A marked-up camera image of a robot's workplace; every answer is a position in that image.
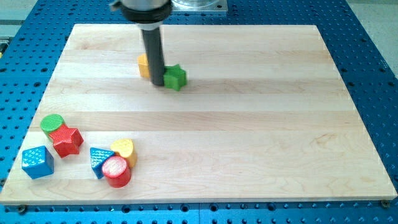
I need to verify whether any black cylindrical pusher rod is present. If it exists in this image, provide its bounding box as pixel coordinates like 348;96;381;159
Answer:
141;28;165;86

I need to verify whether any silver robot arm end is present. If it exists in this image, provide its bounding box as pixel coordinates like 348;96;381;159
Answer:
109;0;172;30

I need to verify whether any blue triangle block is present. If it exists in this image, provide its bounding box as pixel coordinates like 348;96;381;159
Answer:
90;147;115;179

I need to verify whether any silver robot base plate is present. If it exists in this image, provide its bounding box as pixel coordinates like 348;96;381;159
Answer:
172;0;228;12

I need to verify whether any red star block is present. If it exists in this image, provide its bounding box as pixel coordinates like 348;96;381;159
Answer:
49;124;84;158

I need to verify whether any green star block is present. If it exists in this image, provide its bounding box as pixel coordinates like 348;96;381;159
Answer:
164;64;187;91

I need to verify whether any blue cube block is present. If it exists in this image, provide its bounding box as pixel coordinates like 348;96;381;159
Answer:
21;146;54;179

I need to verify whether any yellow block behind rod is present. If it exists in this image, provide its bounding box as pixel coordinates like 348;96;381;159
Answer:
137;54;150;78

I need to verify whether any green cylinder block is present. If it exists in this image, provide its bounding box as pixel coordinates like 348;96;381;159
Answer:
40;114;65;141

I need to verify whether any red cylinder block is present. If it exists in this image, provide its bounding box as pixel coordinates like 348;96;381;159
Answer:
101;156;131;188

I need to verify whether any yellow heart block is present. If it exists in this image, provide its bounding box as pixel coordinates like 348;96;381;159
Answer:
110;139;137;168

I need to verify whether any light wooden board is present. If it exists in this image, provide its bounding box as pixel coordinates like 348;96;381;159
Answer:
1;24;397;205

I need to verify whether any left board clamp screw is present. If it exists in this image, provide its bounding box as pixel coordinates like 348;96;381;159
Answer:
16;205;27;215

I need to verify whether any right board clamp screw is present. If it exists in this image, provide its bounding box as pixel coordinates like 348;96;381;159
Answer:
380;200;390;208

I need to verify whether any board clamp screw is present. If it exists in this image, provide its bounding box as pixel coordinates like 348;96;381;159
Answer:
16;205;27;215
380;200;390;208

